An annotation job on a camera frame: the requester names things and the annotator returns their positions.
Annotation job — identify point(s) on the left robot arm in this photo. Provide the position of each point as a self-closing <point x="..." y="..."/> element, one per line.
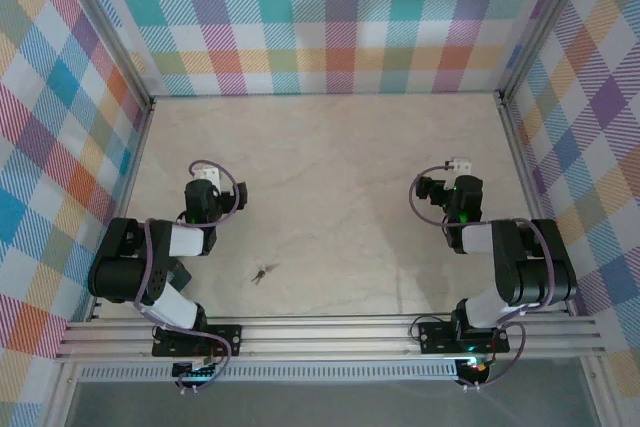
<point x="120" y="272"/>

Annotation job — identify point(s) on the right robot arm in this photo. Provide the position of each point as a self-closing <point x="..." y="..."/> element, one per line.
<point x="540" y="277"/>

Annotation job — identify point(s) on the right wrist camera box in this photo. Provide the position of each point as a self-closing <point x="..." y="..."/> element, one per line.
<point x="460" y="165"/>

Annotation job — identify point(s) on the right controller board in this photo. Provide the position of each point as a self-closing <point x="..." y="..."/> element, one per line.
<point x="475" y="369"/>

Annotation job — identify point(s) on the controller board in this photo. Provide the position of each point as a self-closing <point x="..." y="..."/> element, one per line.
<point x="192" y="372"/>
<point x="475" y="369"/>

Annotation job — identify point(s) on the dark teal tin box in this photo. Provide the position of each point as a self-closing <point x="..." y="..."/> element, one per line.
<point x="184" y="277"/>

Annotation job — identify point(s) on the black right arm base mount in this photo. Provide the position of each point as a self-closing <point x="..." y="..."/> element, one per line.
<point x="435" y="337"/>

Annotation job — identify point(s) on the aluminium frame post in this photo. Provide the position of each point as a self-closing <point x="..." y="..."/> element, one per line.
<point x="545" y="22"/>
<point x="100" y="22"/>

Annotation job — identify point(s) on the aluminium table side rail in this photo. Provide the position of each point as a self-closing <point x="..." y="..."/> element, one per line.
<point x="520" y="162"/>
<point x="131" y="172"/>

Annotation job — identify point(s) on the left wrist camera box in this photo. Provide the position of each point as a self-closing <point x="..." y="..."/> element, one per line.
<point x="209" y="174"/>

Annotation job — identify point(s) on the aluminium mounting rail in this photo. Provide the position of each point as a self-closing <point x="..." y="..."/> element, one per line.
<point x="325" y="337"/>

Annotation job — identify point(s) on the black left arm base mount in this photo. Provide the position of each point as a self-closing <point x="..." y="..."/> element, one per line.
<point x="225" y="339"/>

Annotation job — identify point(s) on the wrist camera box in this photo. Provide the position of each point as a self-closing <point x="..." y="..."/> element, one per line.
<point x="460" y="165"/>
<point x="209" y="174"/>

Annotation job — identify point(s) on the left controller board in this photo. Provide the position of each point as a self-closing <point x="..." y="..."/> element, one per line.
<point x="192" y="372"/>

